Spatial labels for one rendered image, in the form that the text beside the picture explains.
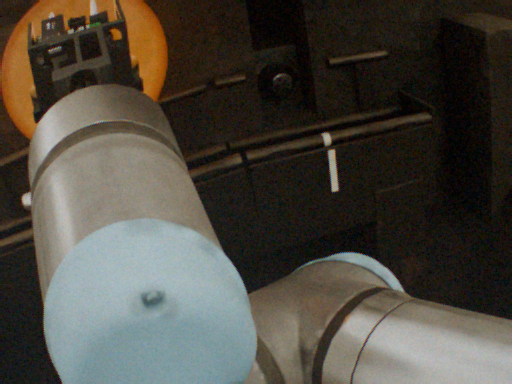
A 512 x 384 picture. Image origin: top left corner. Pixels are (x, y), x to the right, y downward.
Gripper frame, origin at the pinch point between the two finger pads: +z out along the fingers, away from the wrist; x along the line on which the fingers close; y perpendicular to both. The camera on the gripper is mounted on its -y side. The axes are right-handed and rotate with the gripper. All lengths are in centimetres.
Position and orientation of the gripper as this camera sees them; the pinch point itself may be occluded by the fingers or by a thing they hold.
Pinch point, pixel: (77, 45)
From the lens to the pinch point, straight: 57.5
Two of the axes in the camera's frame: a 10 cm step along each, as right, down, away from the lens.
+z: -3.3, -5.9, 7.4
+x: -9.4, 2.5, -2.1
